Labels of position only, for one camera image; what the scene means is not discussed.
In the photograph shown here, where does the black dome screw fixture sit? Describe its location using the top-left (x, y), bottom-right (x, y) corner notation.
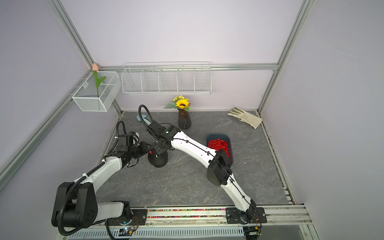
top-left (148, 150), bottom-right (168, 168)

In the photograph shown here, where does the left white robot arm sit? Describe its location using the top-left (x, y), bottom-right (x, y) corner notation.
top-left (51, 132), bottom-right (148, 230)

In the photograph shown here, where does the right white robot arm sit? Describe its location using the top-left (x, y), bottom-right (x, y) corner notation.
top-left (143, 121), bottom-right (258, 224)

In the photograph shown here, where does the pile of red sleeves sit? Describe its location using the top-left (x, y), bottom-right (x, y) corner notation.
top-left (208, 139), bottom-right (230, 157)

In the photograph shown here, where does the dark ribbed vase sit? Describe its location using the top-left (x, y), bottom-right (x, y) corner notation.
top-left (178, 109), bottom-right (192, 130)

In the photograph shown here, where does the yellow sunflower bouquet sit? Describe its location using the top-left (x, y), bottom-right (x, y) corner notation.
top-left (164, 96), bottom-right (191, 112)

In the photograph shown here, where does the teal plastic tray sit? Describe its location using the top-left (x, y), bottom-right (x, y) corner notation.
top-left (206, 133), bottom-right (234, 166)

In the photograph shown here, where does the artificial pink tulip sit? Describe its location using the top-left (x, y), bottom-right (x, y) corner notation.
top-left (92, 63), bottom-right (106, 97)

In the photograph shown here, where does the beige work glove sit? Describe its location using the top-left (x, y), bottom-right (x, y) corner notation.
top-left (228, 107), bottom-right (263, 129)

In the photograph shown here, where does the teal handled small tool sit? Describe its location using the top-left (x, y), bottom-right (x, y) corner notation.
top-left (137, 115), bottom-right (151, 125)

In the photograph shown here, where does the right black cable loop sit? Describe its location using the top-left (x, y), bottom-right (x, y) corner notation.
top-left (137, 104), bottom-right (155, 133)

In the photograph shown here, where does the white wire wall shelf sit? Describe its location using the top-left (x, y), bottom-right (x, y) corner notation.
top-left (122, 62), bottom-right (213, 95)

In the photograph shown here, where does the white mesh wall basket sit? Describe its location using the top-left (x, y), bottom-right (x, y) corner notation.
top-left (72, 71), bottom-right (122, 112)

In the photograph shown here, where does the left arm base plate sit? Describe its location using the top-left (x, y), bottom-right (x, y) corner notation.
top-left (108, 209), bottom-right (148, 226)

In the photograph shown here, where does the left black corrugated cable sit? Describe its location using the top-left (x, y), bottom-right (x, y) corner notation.
top-left (56, 173), bottom-right (88, 237)

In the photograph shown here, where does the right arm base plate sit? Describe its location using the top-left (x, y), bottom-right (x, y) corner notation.
top-left (225, 206), bottom-right (267, 225)

